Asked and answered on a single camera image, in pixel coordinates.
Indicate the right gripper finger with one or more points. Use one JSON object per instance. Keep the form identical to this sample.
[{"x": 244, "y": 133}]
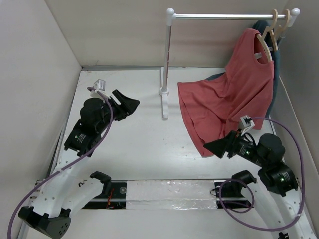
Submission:
[
  {"x": 228, "y": 139},
  {"x": 218, "y": 149}
]

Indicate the wooden hanger with teal shirt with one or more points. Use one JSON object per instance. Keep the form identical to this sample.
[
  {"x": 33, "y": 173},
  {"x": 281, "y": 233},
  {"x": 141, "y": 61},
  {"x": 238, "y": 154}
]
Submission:
[{"x": 275, "y": 32}]

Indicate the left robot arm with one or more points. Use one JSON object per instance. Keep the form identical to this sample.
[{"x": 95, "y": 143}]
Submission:
[{"x": 51, "y": 212}]

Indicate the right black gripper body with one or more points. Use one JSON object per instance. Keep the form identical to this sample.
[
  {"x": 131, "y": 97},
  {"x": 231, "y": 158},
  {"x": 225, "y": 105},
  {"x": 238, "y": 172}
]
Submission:
[{"x": 243, "y": 148}]

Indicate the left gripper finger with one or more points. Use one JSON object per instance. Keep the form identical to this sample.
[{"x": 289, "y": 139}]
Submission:
[
  {"x": 131, "y": 105},
  {"x": 122, "y": 98}
]

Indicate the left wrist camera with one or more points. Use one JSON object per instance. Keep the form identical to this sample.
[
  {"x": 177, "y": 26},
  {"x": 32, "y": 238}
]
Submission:
[{"x": 99, "y": 85}]

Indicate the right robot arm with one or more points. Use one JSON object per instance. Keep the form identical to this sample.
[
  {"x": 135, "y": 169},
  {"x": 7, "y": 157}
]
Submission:
[{"x": 275, "y": 194}]

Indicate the silver tape patch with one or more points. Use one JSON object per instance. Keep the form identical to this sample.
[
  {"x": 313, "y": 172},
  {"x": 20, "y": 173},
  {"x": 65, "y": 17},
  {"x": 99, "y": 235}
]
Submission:
[{"x": 170, "y": 195}]

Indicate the white clothes rack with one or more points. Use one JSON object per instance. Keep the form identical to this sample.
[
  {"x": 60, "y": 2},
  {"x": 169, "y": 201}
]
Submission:
[{"x": 265, "y": 40}]

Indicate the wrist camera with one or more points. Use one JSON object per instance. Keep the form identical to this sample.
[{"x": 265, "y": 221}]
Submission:
[
  {"x": 99, "y": 85},
  {"x": 246, "y": 124}
]

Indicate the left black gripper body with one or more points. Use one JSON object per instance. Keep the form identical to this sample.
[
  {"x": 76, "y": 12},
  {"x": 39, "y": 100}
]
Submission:
[{"x": 118, "y": 110}]

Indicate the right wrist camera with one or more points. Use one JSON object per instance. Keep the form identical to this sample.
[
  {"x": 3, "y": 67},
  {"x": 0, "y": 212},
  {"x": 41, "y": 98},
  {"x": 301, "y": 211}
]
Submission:
[{"x": 246, "y": 124}]

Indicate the red t shirt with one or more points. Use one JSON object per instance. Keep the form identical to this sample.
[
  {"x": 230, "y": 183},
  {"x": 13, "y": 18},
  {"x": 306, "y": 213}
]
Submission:
[{"x": 212, "y": 108}]

